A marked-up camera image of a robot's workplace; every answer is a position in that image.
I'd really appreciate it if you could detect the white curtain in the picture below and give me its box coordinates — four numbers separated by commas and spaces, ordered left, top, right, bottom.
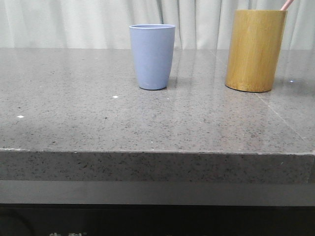
0, 0, 315, 51

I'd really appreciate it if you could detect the dark cabinet under counter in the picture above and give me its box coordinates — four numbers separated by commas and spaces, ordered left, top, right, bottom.
0, 180, 315, 236

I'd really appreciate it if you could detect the bamboo cylindrical holder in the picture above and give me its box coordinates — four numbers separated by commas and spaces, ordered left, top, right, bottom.
225, 9, 287, 92

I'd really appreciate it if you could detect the blue plastic cup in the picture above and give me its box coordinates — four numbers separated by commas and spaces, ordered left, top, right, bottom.
129, 24, 175, 90

